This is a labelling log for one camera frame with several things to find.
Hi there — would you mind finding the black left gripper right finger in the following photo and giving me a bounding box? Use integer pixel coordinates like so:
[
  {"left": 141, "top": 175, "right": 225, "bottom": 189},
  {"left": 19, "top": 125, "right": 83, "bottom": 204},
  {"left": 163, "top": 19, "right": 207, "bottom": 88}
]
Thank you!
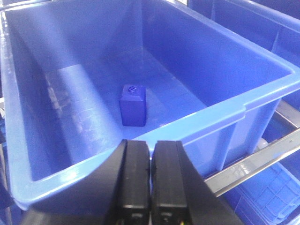
[{"left": 151, "top": 141, "right": 242, "bottom": 225}]

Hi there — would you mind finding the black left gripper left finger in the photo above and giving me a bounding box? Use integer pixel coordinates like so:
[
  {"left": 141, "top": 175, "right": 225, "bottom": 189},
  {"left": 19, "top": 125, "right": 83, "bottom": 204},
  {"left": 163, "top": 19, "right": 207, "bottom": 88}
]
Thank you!
[{"left": 21, "top": 140, "right": 150, "bottom": 225}]

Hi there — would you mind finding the blue bottle-shaped part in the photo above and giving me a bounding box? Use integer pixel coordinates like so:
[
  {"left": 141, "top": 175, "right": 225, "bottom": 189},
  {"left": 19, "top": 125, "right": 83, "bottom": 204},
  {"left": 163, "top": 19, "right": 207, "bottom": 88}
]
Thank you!
[{"left": 119, "top": 84, "right": 147, "bottom": 127}]

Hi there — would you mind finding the blue bin on lower level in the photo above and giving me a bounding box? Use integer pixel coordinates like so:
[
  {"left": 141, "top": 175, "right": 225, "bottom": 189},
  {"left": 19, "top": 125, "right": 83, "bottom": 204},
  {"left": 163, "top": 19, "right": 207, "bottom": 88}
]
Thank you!
[{"left": 222, "top": 163, "right": 300, "bottom": 225}]

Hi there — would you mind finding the large blue bin left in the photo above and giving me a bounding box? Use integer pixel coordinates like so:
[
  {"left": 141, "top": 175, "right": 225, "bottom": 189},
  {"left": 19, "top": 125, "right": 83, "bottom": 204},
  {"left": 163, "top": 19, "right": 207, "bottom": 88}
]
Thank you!
[{"left": 0, "top": 0, "right": 300, "bottom": 210}]

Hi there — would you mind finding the large blue bin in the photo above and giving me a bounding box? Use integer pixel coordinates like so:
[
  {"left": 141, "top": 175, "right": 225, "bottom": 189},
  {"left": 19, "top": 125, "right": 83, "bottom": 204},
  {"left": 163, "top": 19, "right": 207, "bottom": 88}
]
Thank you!
[
  {"left": 0, "top": 0, "right": 300, "bottom": 210},
  {"left": 187, "top": 0, "right": 300, "bottom": 111}
]

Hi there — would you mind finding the large blue bin right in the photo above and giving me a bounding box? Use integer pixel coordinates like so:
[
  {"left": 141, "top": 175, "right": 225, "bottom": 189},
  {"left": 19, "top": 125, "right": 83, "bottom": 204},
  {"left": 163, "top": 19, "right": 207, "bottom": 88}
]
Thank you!
[{"left": 187, "top": 0, "right": 300, "bottom": 111}]

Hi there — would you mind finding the steel shelf front rail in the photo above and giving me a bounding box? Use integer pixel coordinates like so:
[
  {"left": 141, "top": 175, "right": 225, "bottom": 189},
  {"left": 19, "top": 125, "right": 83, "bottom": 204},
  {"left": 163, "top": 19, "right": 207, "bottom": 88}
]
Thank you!
[{"left": 203, "top": 100, "right": 300, "bottom": 197}]

